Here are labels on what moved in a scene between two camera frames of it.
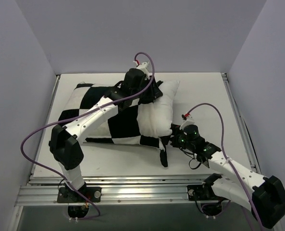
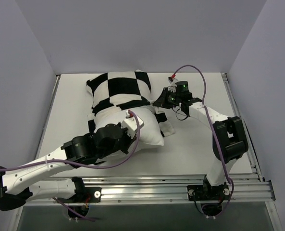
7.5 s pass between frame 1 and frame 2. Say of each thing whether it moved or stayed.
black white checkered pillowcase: moved
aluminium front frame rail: stayed
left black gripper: moved
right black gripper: moved
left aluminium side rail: stayed
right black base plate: stayed
